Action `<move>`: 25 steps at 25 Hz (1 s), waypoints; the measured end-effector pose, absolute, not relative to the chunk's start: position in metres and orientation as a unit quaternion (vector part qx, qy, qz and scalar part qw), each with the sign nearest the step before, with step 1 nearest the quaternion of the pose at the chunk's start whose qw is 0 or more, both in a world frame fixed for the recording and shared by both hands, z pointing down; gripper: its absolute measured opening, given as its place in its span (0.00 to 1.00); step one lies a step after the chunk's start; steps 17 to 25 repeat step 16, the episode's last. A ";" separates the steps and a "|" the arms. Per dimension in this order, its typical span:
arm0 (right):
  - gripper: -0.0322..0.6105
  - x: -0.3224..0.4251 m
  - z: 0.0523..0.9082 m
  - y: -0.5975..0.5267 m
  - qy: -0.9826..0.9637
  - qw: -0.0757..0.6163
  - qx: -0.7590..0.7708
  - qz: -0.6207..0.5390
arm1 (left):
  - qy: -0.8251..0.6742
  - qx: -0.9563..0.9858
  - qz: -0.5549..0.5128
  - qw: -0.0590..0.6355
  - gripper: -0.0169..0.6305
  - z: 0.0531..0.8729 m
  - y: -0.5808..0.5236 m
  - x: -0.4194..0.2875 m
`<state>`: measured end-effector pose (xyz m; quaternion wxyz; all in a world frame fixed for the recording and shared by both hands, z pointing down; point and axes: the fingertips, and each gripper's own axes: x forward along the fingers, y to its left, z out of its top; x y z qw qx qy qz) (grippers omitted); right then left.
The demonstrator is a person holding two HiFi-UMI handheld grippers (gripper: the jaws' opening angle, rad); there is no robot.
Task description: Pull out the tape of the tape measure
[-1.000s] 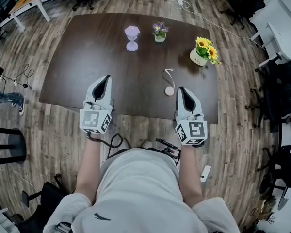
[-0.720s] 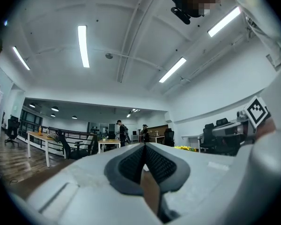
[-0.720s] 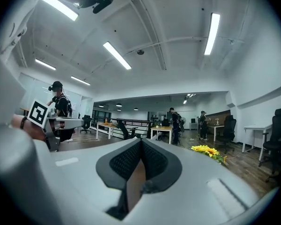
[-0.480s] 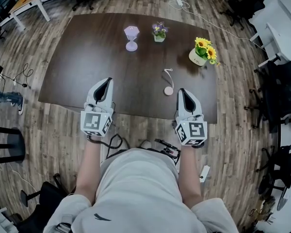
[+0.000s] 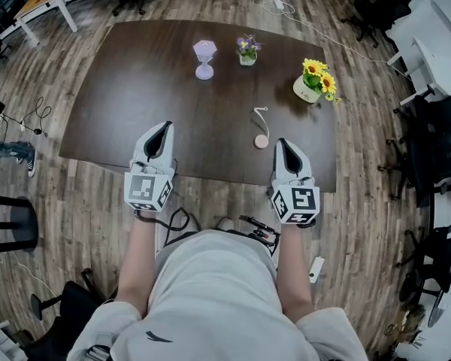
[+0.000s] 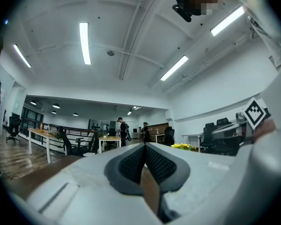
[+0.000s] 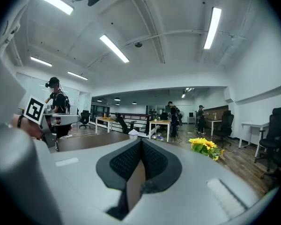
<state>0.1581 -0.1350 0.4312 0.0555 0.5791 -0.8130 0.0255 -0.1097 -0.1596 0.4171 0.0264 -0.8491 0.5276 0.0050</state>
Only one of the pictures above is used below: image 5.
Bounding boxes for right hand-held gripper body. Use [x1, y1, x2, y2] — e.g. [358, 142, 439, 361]
[268, 171, 321, 226]

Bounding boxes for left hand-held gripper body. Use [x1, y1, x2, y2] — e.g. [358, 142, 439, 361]
[123, 151, 177, 214]

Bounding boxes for pink round tape measure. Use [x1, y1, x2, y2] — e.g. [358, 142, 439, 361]
[253, 105, 273, 151]

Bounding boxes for person's left forearm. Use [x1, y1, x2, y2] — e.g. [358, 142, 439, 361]
[116, 209, 174, 321]

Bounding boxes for person's right forearm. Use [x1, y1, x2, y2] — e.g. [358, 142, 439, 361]
[276, 219, 317, 325]

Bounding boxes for white power adapter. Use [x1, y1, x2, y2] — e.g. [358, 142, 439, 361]
[307, 256, 325, 284]

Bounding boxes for sunflowers in cream pot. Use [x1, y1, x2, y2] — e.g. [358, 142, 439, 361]
[292, 58, 342, 105]

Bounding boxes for purple lantern lamp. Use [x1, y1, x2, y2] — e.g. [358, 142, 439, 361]
[192, 39, 218, 80]

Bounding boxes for purple flowers in white pot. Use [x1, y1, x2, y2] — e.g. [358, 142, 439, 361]
[235, 33, 265, 67]

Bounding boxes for person's grey hoodie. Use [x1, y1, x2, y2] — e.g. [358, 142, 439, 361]
[65, 229, 370, 361]

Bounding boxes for black round stool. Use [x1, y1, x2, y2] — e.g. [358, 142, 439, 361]
[0, 193, 38, 254]

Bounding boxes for wooden desk with white legs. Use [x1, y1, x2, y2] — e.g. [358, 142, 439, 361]
[0, 0, 106, 47]

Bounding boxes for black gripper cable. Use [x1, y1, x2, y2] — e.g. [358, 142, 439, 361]
[134, 207, 202, 247]

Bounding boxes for black camera rig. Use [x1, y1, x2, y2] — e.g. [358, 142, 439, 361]
[238, 214, 280, 257]

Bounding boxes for black floor cable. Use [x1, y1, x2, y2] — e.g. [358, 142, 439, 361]
[0, 96, 53, 135]

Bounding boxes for white floor cable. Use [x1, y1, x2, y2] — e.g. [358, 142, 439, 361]
[261, 0, 413, 77]

